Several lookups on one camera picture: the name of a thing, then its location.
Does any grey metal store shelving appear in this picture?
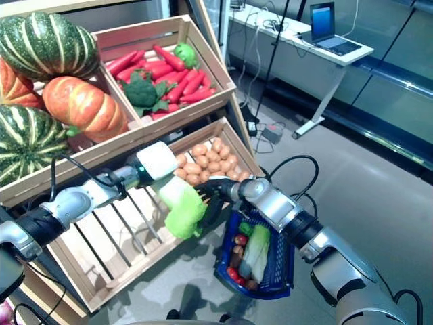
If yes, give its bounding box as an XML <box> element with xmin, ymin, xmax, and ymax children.
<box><xmin>223</xmin><ymin>0</ymin><xmax>433</xmax><ymax>177</ymax></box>

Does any wide wooden slat crate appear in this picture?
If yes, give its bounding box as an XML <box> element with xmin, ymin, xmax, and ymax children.
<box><xmin>45</xmin><ymin>184</ymin><xmax>217</xmax><ymax>314</ymax></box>

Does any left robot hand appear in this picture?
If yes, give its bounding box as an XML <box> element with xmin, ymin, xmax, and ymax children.
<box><xmin>133</xmin><ymin>140</ymin><xmax>179</xmax><ymax>188</ymax></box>

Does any purple onion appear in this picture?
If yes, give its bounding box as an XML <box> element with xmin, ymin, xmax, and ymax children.
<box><xmin>0</xmin><ymin>299</ymin><xmax>16</xmax><ymax>325</ymax></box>

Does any wooden carrot crate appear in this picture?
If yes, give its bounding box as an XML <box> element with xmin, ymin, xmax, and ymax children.
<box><xmin>91</xmin><ymin>14</ymin><xmax>237</xmax><ymax>129</ymax></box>

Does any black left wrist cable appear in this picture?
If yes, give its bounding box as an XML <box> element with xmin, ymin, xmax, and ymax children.
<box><xmin>49</xmin><ymin>154</ymin><xmax>124</xmax><ymax>204</ymax></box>

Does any black tripod stand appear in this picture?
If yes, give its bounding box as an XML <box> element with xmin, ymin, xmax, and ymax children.
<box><xmin>242</xmin><ymin>0</ymin><xmax>292</xmax><ymax>125</ymax></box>

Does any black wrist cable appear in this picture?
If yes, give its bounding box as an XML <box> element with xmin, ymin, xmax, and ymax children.
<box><xmin>266</xmin><ymin>154</ymin><xmax>424</xmax><ymax>325</ymax></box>
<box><xmin>49</xmin><ymin>154</ymin><xmax>124</xmax><ymax>204</ymax></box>

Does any white desk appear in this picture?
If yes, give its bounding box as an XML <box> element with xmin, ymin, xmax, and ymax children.
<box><xmin>228</xmin><ymin>3</ymin><xmax>375</xmax><ymax>139</ymax></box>

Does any round orange pumpkin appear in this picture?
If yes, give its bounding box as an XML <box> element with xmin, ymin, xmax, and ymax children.
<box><xmin>0</xmin><ymin>57</ymin><xmax>45</xmax><ymax>110</ymax></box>

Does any grey power box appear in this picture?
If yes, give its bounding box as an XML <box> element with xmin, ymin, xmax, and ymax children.
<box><xmin>262</xmin><ymin>123</ymin><xmax>283</xmax><ymax>144</ymax></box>

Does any open grey laptop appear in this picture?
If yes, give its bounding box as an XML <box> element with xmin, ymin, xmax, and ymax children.
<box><xmin>309</xmin><ymin>1</ymin><xmax>363</xmax><ymax>57</ymax></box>

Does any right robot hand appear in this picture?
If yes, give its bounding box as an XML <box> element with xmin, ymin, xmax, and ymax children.
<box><xmin>194</xmin><ymin>177</ymin><xmax>240</xmax><ymax>232</ymax></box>

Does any dark green broccoli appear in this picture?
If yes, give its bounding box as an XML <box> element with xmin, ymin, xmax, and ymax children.
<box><xmin>120</xmin><ymin>70</ymin><xmax>169</xmax><ymax>118</ymax></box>

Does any wooden display shelf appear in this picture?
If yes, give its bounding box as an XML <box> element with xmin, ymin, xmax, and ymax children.
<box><xmin>0</xmin><ymin>0</ymin><xmax>256</xmax><ymax>325</ymax></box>

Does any green striped pumpkin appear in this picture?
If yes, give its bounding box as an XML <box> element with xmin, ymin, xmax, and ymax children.
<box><xmin>0</xmin><ymin>12</ymin><xmax>101</xmax><ymax>82</ymax></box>
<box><xmin>0</xmin><ymin>104</ymin><xmax>70</xmax><ymax>187</ymax></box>

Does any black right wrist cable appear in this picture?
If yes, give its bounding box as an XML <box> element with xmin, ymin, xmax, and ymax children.
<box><xmin>266</xmin><ymin>154</ymin><xmax>424</xmax><ymax>325</ymax></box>

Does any blue plastic shopping basket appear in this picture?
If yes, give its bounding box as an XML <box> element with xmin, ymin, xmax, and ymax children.
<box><xmin>213</xmin><ymin>206</ymin><xmax>296</xmax><ymax>301</ymax></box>

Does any red-orange plastic carrot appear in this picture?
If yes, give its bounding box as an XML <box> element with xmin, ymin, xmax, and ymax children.
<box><xmin>153</xmin><ymin>44</ymin><xmax>186</xmax><ymax>72</ymax></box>
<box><xmin>166</xmin><ymin>69</ymin><xmax>199</xmax><ymax>104</ymax></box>
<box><xmin>106</xmin><ymin>50</ymin><xmax>139</xmax><ymax>77</ymax></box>
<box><xmin>182</xmin><ymin>70</ymin><xmax>206</xmax><ymax>96</ymax></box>
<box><xmin>179</xmin><ymin>87</ymin><xmax>217</xmax><ymax>104</ymax></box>

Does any light green bell pepper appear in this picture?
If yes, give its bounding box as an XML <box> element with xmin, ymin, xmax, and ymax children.
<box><xmin>173</xmin><ymin>42</ymin><xmax>199</xmax><ymax>68</ymax></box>

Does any elongated orange pumpkin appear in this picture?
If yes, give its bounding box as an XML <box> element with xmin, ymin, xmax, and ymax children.
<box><xmin>42</xmin><ymin>76</ymin><xmax>130</xmax><ymax>144</ymax></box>

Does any bright green lettuce head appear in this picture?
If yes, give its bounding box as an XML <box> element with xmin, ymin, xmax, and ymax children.
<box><xmin>157</xmin><ymin>175</ymin><xmax>208</xmax><ymax>240</ymax></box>

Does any large wooden pumpkin crate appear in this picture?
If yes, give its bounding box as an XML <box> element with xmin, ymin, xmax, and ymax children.
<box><xmin>0</xmin><ymin>64</ymin><xmax>145</xmax><ymax>207</ymax></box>

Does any long napa cabbage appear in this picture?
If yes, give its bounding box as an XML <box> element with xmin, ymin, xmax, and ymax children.
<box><xmin>241</xmin><ymin>225</ymin><xmax>272</xmax><ymax>284</ymax></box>

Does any red bell pepper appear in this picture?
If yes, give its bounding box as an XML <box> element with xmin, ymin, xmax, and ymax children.
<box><xmin>226</xmin><ymin>266</ymin><xmax>247</xmax><ymax>287</ymax></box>

